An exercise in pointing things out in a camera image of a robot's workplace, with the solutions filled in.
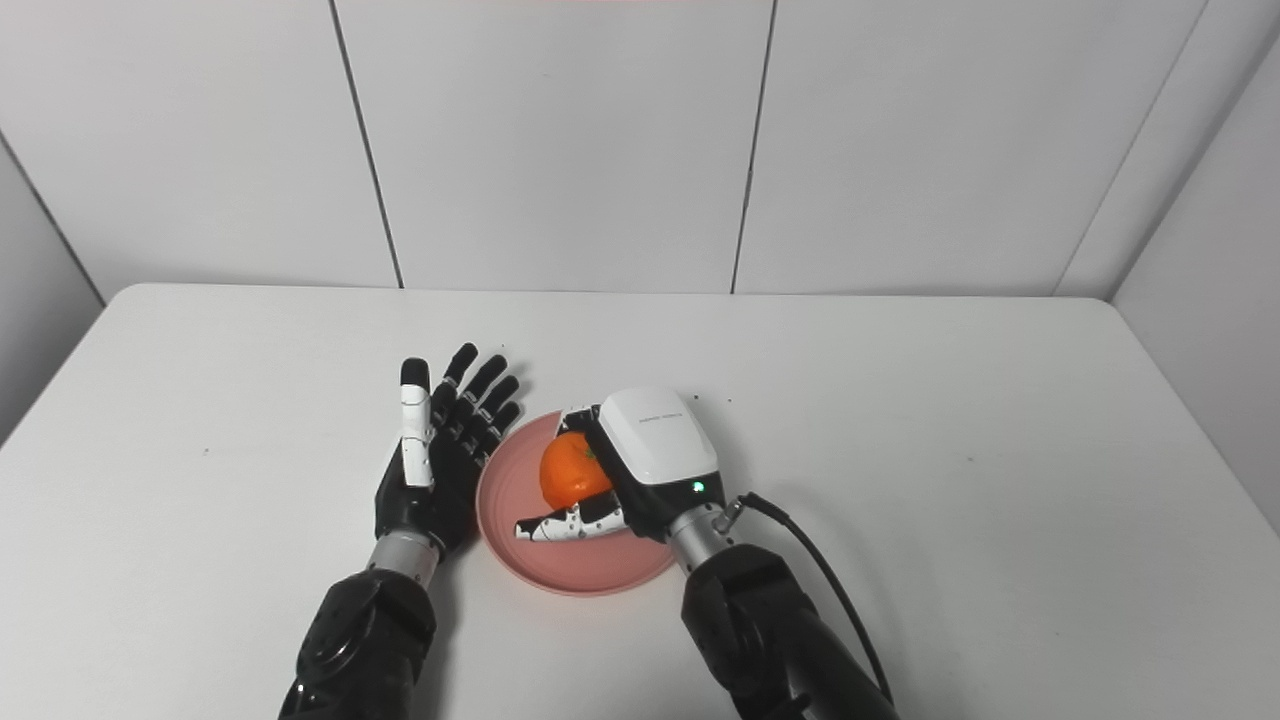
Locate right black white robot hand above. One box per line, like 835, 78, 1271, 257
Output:
514, 387, 727, 544

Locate pink round plate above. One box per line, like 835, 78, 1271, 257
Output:
475, 409, 681, 598

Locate orange fruit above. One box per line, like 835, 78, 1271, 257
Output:
539, 431, 615, 511

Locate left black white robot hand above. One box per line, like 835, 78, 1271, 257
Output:
374, 343, 523, 557

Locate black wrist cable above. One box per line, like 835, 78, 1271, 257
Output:
726, 492, 895, 707

